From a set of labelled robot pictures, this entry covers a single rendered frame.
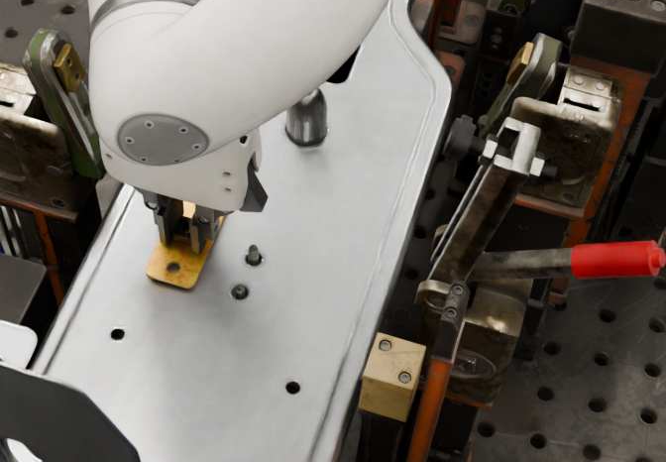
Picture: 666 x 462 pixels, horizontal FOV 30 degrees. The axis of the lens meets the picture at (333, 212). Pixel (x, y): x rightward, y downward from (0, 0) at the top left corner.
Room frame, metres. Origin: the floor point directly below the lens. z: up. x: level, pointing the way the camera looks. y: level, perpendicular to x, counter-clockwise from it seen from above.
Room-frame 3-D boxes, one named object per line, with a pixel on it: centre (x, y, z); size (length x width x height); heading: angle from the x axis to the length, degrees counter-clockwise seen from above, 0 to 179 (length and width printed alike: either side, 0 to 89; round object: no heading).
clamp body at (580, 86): (0.59, -0.17, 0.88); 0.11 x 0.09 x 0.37; 76
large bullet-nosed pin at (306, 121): (0.59, 0.03, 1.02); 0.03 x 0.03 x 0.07
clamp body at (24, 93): (0.57, 0.24, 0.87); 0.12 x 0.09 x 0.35; 76
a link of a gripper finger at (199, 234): (0.47, 0.08, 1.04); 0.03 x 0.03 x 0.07; 76
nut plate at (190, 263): (0.48, 0.10, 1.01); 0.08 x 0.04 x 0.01; 166
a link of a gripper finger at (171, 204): (0.48, 0.13, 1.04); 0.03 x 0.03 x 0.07; 76
